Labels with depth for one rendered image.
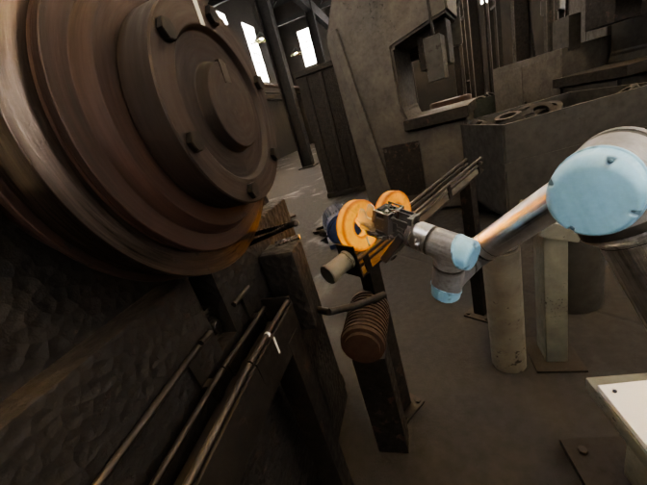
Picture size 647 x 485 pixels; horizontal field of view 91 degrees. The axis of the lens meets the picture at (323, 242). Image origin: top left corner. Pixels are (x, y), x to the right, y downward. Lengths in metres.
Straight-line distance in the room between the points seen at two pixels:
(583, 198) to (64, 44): 0.66
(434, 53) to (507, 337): 2.11
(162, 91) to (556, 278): 1.24
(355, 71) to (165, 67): 2.87
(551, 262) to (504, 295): 0.18
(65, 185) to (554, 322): 1.40
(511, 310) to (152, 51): 1.22
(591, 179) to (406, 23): 2.66
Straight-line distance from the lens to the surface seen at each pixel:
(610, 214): 0.58
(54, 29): 0.45
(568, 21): 4.25
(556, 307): 1.40
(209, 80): 0.47
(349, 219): 0.92
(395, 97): 3.12
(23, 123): 0.40
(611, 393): 1.05
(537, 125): 2.57
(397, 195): 1.06
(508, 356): 1.43
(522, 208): 0.82
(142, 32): 0.44
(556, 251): 1.28
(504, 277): 1.23
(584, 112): 2.74
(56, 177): 0.40
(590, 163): 0.58
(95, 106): 0.42
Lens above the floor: 1.06
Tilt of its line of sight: 20 degrees down
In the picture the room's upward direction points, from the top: 16 degrees counter-clockwise
